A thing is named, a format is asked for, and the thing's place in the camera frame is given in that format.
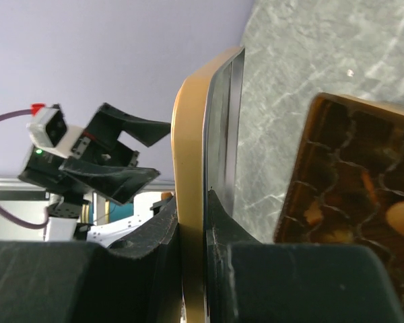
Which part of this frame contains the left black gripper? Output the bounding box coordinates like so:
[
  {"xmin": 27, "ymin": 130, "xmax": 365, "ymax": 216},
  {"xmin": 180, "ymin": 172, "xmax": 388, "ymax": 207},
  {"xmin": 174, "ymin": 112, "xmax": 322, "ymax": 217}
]
[{"xmin": 18, "ymin": 103, "xmax": 171, "ymax": 205}]

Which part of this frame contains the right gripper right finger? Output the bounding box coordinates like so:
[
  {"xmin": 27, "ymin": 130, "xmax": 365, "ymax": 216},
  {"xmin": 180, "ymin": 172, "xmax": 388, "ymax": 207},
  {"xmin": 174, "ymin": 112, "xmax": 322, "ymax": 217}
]
[{"xmin": 205, "ymin": 190, "xmax": 404, "ymax": 322}]

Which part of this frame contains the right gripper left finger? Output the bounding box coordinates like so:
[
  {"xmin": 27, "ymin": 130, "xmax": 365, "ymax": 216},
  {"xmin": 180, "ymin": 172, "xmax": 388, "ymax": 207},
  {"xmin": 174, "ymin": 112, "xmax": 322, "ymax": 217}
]
[{"xmin": 0, "ymin": 200, "xmax": 182, "ymax": 322}]

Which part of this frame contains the silver tin lid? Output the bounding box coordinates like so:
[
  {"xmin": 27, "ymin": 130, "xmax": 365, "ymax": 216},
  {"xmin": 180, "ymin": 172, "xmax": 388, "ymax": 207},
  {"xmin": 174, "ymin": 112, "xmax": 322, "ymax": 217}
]
[{"xmin": 171, "ymin": 46, "xmax": 245, "ymax": 322}]

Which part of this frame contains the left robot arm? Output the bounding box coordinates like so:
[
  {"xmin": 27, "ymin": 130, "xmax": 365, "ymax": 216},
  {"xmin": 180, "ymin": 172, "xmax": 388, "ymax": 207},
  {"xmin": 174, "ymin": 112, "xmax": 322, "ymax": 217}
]
[{"xmin": 18, "ymin": 103, "xmax": 171, "ymax": 240}]

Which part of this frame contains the gold cookie tin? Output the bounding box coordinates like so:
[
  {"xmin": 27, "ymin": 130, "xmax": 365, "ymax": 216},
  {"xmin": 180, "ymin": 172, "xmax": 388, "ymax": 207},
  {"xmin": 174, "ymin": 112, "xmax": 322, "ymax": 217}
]
[{"xmin": 273, "ymin": 93, "xmax": 404, "ymax": 309}]

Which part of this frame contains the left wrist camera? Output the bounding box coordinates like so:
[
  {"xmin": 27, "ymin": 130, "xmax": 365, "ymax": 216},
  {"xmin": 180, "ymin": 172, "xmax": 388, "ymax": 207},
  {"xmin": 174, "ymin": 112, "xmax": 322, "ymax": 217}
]
[{"xmin": 27, "ymin": 103, "xmax": 83, "ymax": 159}]

